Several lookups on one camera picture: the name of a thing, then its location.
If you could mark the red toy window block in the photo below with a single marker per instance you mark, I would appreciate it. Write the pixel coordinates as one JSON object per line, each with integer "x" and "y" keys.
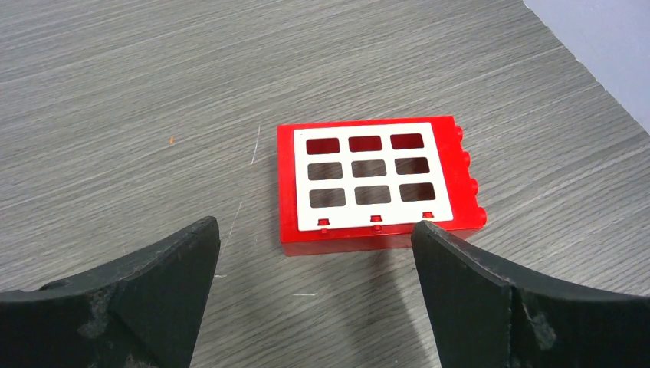
{"x": 362, "y": 185}

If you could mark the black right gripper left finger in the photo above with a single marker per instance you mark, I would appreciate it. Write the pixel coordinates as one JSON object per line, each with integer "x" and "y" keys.
{"x": 143, "y": 309}

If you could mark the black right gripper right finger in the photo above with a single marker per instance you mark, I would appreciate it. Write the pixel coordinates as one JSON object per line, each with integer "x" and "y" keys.
{"x": 487, "y": 311}

